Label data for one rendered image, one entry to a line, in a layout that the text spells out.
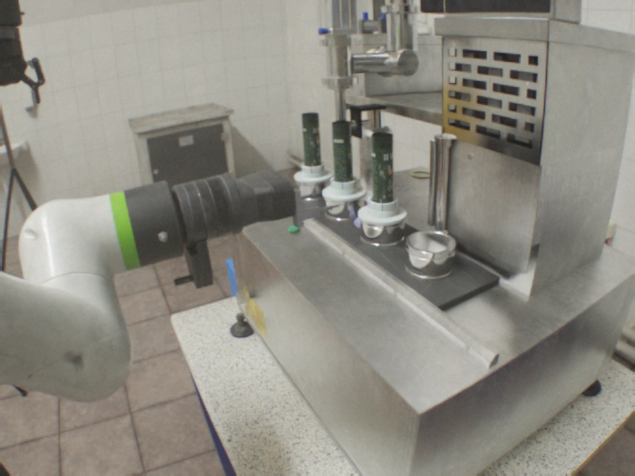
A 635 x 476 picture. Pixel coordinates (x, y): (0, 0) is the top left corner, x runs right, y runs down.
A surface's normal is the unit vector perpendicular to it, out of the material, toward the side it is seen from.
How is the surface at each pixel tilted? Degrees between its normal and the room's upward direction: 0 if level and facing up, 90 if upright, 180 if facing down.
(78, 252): 43
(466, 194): 90
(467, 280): 0
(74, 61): 90
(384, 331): 0
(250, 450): 0
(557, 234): 90
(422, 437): 90
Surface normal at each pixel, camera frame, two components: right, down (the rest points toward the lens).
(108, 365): 0.86, 0.15
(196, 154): 0.47, 0.37
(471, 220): -0.88, 0.25
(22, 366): 0.72, 0.50
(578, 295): -0.05, -0.90
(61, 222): 0.39, -0.51
